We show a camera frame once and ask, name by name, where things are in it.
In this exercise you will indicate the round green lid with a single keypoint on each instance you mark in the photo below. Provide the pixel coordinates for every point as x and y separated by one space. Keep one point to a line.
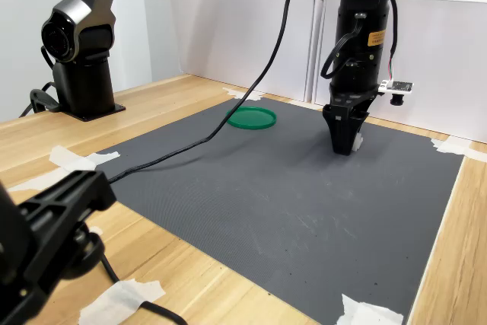
251 117

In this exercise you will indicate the white tape piece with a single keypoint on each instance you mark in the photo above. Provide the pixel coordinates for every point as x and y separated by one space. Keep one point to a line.
66 157
121 298
34 184
365 313
452 147
237 93

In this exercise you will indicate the white partition panel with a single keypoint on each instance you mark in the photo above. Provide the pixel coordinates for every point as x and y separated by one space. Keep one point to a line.
228 36
437 55

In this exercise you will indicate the dark grey mat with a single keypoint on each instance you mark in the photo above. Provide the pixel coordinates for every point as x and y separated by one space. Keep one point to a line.
266 207

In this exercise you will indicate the white camera box with board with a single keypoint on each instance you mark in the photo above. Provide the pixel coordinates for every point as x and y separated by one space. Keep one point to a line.
399 87

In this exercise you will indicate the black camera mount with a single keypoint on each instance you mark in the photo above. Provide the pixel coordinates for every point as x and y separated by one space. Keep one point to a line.
45 226

